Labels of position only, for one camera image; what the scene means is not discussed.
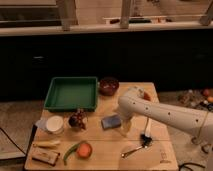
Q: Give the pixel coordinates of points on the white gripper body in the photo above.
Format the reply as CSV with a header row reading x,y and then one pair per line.
x,y
125,127

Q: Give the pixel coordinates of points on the blue sponge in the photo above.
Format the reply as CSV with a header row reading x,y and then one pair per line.
x,y
110,122

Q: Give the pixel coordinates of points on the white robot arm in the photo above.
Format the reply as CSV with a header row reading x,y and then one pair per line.
x,y
197,123

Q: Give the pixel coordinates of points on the metal spoon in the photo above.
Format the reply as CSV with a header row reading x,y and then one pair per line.
x,y
128,153

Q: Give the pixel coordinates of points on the orange bowl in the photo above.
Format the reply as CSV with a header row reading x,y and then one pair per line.
x,y
147,97

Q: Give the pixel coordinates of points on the dark red bowl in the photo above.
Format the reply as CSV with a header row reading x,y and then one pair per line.
x,y
108,86

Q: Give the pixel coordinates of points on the brown pinecone figurine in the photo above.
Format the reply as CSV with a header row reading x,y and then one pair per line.
x,y
76,119

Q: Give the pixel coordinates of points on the orange fruit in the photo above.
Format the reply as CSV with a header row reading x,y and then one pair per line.
x,y
84,150

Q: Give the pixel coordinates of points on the green chili pepper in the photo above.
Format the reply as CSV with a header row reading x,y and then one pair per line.
x,y
70,151

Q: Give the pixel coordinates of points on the green plastic tray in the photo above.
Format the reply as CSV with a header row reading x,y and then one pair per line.
x,y
72,93

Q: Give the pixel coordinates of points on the white cup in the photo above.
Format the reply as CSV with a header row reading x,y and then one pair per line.
x,y
55,124

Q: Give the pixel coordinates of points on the yellow corn cob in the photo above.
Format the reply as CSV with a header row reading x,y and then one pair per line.
x,y
47,144

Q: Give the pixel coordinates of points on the wooden block brush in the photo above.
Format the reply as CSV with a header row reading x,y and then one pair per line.
x,y
45,156

